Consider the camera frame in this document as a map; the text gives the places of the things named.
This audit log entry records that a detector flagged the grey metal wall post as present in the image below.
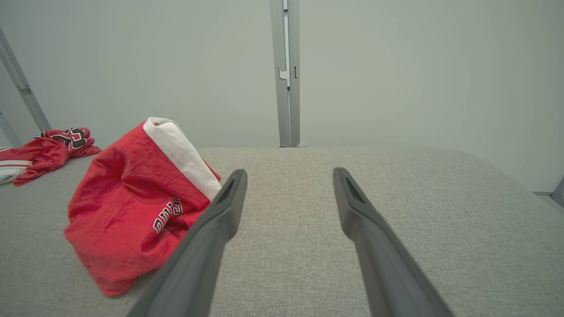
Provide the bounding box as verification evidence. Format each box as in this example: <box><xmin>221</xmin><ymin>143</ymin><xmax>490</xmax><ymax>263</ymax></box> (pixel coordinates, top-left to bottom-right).
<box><xmin>270</xmin><ymin>0</ymin><xmax>301</xmax><ymax>148</ymax></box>

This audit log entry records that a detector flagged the grey metal floor rail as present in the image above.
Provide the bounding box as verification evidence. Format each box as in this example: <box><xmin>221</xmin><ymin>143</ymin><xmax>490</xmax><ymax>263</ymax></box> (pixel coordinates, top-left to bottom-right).
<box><xmin>532</xmin><ymin>176</ymin><xmax>564</xmax><ymax>210</ymax></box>

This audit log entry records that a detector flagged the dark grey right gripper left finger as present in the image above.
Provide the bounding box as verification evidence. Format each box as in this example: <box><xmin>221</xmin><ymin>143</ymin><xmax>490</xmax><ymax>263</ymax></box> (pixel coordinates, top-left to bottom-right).
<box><xmin>127</xmin><ymin>169</ymin><xmax>248</xmax><ymax>317</ymax></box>

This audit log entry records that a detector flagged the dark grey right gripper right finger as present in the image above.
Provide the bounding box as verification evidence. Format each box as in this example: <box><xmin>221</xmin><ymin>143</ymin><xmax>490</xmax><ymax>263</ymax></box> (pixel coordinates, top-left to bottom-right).
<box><xmin>333</xmin><ymin>167</ymin><xmax>455</xmax><ymax>317</ymax></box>

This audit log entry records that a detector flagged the red shorts white waistband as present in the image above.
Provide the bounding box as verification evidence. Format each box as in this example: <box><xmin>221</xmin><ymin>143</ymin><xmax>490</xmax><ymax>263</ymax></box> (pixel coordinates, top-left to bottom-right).
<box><xmin>64</xmin><ymin>117</ymin><xmax>222</xmax><ymax>297</ymax></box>

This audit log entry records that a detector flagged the red Bulls jersey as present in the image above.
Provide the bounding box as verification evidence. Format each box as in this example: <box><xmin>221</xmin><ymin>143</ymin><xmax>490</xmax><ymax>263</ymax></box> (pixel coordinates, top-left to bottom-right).
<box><xmin>0</xmin><ymin>128</ymin><xmax>102</xmax><ymax>186</ymax></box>

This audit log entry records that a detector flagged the grey metal frame bar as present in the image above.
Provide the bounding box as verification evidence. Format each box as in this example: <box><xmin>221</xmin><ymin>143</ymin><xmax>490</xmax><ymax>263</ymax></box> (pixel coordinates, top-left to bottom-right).
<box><xmin>0</xmin><ymin>26</ymin><xmax>52</xmax><ymax>148</ymax></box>

